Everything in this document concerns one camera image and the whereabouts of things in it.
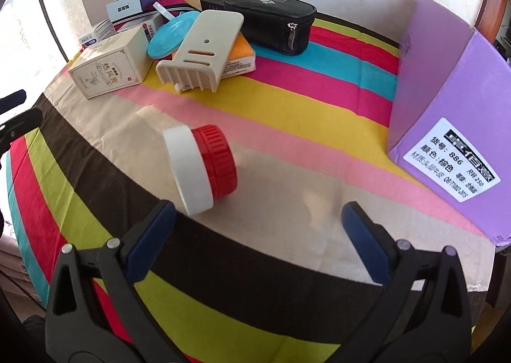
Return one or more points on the black window frame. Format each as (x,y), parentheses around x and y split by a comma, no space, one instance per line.
(50,15)

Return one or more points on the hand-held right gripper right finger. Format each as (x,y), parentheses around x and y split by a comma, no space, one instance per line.
(365,243)

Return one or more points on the blue plastic lid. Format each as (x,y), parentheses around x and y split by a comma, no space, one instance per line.
(189,15)

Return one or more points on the small white blue box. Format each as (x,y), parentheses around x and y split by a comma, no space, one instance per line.
(98,33)

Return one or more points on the white jar with red lid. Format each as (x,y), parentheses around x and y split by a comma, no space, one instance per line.
(187,171)

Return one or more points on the cream plastic holder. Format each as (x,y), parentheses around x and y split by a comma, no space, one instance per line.
(199,47)

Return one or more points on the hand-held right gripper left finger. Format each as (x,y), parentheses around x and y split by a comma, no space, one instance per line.
(153,239)

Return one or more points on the blue plastic bowl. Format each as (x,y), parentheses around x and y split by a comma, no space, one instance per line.
(163,39)

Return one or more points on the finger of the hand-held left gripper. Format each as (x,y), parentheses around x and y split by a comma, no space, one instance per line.
(12,101)
(24,121)

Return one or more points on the small white medicine box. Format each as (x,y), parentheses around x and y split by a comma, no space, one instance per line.
(153,25)

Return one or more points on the beige folded cloth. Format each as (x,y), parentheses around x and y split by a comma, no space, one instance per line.
(20,263)

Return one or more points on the purple cardboard box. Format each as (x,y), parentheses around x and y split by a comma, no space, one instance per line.
(439,87)

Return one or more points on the white plastic scoop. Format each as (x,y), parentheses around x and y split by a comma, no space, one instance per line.
(163,10)

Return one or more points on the beige medicine box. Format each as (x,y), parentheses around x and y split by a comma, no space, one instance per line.
(107,63)

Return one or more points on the white and purple box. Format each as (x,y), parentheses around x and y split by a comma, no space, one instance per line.
(123,7)

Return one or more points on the black zip pouch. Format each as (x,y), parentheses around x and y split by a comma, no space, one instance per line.
(271,19)

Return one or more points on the striped colourful cloth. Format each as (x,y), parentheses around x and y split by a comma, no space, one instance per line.
(319,79)

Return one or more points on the orange tissue pack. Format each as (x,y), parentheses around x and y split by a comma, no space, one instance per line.
(239,55)

